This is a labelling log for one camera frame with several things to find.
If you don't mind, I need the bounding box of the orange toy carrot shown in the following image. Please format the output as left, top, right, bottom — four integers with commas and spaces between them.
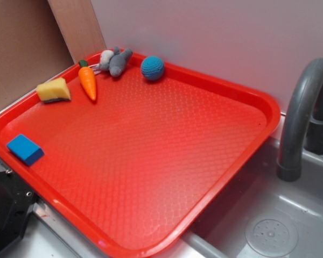
78, 60, 97, 101

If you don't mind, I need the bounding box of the red plastic tray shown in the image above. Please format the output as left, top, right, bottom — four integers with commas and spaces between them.
0, 54, 280, 257

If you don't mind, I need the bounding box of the blue crocheted ball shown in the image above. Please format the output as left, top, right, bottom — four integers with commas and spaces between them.
141, 56, 165, 81

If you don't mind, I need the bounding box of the grey plush toy animal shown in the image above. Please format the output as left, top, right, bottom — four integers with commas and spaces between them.
92, 46, 133, 78

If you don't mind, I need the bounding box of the yellow sponge piece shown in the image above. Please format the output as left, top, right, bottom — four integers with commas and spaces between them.
36, 77, 71, 103

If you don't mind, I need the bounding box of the grey plastic sink basin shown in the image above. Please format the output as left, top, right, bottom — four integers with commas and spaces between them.
182, 139, 323, 257

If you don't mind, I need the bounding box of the wooden board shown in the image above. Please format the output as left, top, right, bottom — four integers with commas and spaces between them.
48, 0, 107, 63

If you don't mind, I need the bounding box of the blue rectangular block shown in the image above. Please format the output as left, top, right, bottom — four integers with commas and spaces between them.
6, 134, 44, 166

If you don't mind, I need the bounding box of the grey plastic faucet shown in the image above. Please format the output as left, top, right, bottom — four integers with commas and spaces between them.
277, 58, 323, 182

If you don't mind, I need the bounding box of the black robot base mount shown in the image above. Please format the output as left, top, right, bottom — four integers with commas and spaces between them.
0, 171, 36, 255

